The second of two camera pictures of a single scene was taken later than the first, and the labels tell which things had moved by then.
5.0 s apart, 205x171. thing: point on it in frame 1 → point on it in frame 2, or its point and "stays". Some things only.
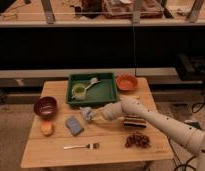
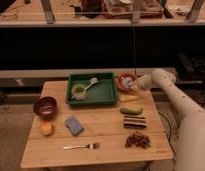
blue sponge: [74, 125] stays
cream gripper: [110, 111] → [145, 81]
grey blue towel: [86, 110] → [126, 81]
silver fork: [92, 146] stays
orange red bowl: [126, 82] stays
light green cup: [78, 92] stays
